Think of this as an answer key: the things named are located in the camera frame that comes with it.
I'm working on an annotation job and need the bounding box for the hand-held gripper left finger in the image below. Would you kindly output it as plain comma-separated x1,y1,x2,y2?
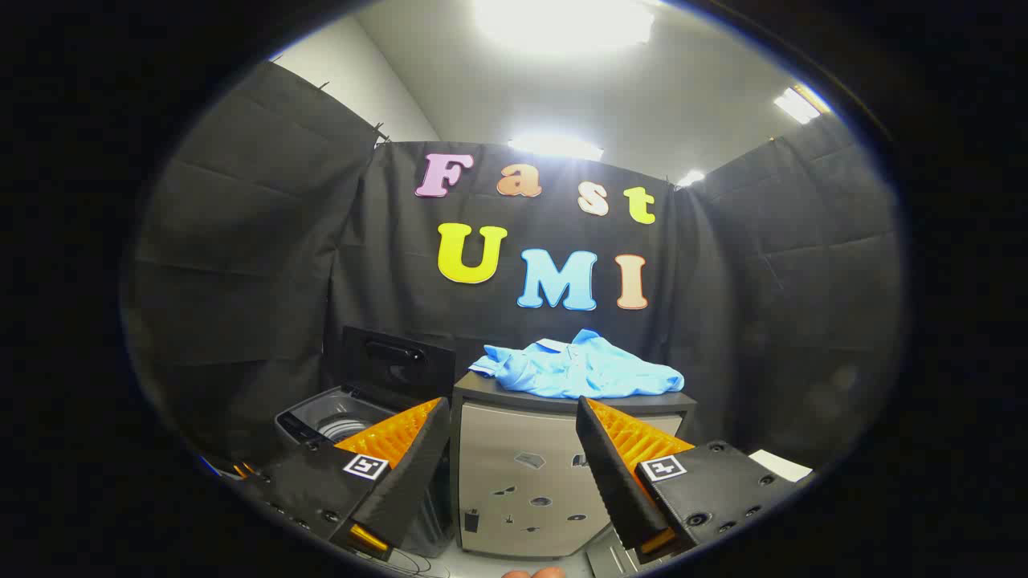
233,396,453,562

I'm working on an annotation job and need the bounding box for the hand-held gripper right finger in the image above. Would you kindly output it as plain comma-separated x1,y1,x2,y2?
574,396,801,564

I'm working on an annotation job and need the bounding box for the grey top-load washing machine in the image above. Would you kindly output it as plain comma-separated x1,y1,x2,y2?
273,384,455,559

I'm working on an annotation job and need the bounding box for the light blue polo shirt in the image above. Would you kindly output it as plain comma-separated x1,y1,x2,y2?
468,328,686,401

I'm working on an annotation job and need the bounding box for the grey flat object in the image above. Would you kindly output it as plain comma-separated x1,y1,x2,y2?
585,535,640,578

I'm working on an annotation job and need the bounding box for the grey cabinet with dark top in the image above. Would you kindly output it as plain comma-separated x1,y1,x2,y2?
448,371,698,561

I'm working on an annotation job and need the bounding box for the white flat object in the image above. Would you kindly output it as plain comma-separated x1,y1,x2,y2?
749,449,814,483

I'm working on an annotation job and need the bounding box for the black backdrop cloth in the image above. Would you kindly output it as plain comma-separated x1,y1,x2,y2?
120,60,908,482

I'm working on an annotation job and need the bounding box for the large ceiling light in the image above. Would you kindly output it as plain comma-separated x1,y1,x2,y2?
472,0,655,51

